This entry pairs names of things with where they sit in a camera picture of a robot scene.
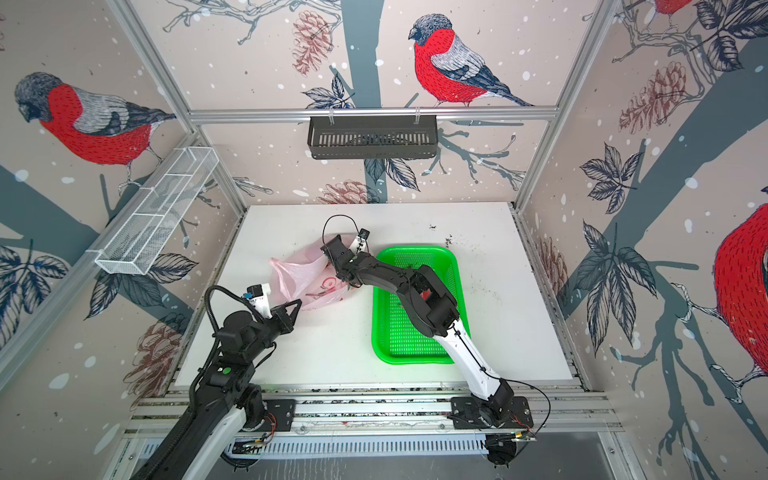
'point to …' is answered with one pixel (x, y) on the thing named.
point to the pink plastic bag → (307, 274)
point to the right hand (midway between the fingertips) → (347, 259)
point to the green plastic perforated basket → (398, 339)
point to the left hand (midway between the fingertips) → (299, 303)
